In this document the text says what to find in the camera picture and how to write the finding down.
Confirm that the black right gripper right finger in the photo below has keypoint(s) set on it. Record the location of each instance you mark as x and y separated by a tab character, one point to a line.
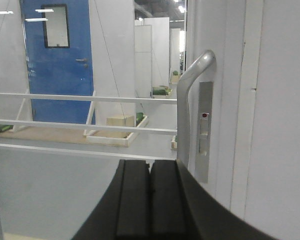
182	210

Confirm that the blue door with window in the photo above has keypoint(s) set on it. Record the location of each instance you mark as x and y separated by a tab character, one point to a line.
58	47

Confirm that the silver door lock plate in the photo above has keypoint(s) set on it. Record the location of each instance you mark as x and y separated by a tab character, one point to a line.
202	157

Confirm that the distant wooden box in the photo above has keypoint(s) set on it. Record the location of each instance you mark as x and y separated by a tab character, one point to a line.
121	121

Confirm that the white wooden tray frame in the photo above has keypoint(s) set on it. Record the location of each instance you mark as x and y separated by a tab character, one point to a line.
99	137

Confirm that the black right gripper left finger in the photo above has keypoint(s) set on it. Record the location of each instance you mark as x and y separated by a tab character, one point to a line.
123	213

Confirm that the silver curved door handle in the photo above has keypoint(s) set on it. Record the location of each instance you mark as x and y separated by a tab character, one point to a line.
183	93

